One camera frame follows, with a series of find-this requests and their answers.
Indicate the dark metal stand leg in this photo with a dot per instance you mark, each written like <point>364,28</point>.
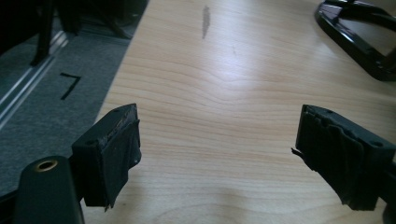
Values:
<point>43,34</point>

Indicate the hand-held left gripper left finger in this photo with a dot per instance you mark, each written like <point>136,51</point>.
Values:
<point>106,155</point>

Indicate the silver floor rail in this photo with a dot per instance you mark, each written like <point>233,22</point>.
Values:
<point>28,81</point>

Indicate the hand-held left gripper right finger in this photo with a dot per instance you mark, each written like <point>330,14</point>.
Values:
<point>342,155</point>

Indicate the dark stand base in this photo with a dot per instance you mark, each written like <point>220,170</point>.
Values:
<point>102,18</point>

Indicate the glossy black frame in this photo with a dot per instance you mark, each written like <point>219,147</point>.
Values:
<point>358,46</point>

